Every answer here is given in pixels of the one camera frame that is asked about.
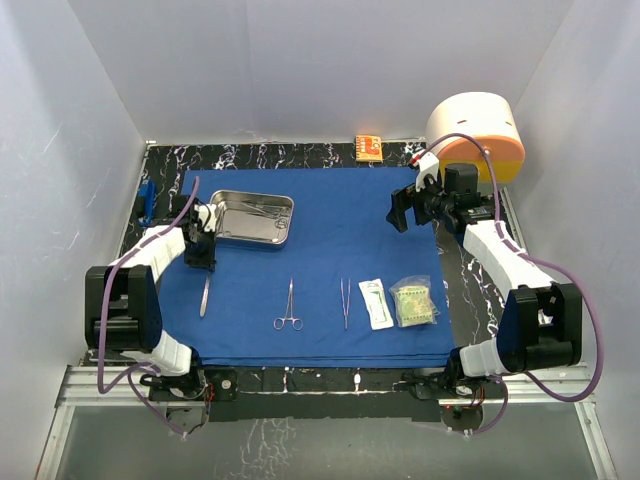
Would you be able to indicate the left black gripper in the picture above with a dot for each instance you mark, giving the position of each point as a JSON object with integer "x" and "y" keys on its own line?
{"x": 208, "y": 262}

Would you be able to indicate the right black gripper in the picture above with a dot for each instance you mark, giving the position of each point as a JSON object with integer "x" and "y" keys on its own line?
{"x": 404, "y": 199}

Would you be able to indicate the steel scalpel handle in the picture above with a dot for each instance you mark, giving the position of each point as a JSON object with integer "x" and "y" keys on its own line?
{"x": 205, "y": 295}

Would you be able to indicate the metal instrument tray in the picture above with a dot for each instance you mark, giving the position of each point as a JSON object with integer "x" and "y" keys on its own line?
{"x": 239, "y": 229}

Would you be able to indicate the white packet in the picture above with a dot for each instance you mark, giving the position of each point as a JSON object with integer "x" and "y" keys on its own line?
{"x": 375, "y": 301}

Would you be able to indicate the green suture packet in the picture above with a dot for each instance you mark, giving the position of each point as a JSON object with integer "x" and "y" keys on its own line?
{"x": 413, "y": 303}

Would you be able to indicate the blue surgical drape cloth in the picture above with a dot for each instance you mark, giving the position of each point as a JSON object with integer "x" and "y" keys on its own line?
{"x": 338, "y": 231}

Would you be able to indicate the pink cylindrical tissue phantom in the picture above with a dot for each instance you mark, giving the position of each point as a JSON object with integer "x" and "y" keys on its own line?
{"x": 462, "y": 123}

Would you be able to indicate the steel forceps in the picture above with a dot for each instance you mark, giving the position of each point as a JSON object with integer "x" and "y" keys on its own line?
{"x": 345, "y": 290}

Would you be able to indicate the steel ring-handle scissors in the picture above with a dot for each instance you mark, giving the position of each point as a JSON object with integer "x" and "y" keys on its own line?
{"x": 288, "y": 318}

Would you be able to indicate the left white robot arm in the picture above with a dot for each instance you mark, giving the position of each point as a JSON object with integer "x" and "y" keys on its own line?
{"x": 122, "y": 308}

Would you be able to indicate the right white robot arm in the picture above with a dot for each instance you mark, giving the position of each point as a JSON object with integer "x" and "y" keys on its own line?
{"x": 541, "y": 324}

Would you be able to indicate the small orange circuit board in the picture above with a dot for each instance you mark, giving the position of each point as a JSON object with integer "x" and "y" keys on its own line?
{"x": 368, "y": 148}

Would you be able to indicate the small blue plastic clip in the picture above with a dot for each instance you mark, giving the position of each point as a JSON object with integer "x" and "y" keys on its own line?
{"x": 144, "y": 203}

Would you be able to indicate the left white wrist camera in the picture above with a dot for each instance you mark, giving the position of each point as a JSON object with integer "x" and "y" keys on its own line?
{"x": 208, "y": 217}

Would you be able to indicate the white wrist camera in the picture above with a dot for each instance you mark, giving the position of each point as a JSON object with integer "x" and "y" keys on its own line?
{"x": 425, "y": 164}
{"x": 208, "y": 217}

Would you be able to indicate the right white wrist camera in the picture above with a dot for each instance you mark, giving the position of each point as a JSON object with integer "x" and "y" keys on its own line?
{"x": 425, "y": 164}

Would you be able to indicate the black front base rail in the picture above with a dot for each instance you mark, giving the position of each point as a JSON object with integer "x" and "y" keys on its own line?
{"x": 252, "y": 393}

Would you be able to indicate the aluminium frame extrusion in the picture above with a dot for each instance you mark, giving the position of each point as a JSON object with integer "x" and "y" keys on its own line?
{"x": 281, "y": 423}

